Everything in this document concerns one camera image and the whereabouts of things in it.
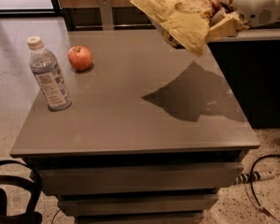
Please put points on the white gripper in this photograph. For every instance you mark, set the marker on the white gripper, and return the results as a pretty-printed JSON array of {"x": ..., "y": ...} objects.
[{"x": 258, "y": 4}]

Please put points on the brown chip bag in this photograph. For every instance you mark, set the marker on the brown chip bag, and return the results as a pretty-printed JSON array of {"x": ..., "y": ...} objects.
[{"x": 183, "y": 23}]

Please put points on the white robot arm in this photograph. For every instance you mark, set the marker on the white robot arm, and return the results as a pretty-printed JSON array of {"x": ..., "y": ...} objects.
[{"x": 264, "y": 31}]

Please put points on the clear plastic water bottle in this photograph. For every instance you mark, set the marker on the clear plastic water bottle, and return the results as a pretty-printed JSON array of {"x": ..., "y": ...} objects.
[{"x": 48, "y": 75}]

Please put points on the red apple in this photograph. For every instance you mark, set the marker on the red apple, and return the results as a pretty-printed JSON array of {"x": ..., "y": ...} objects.
[{"x": 80, "y": 58}]

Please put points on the grey drawer cabinet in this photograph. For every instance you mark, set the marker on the grey drawer cabinet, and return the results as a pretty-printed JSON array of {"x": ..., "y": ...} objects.
[{"x": 151, "y": 136}]

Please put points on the white power strip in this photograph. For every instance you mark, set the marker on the white power strip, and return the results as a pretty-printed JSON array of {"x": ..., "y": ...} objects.
[{"x": 245, "y": 178}]

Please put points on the left metal wall bracket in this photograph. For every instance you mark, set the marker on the left metal wall bracket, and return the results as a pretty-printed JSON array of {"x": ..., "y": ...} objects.
[{"x": 106, "y": 13}]

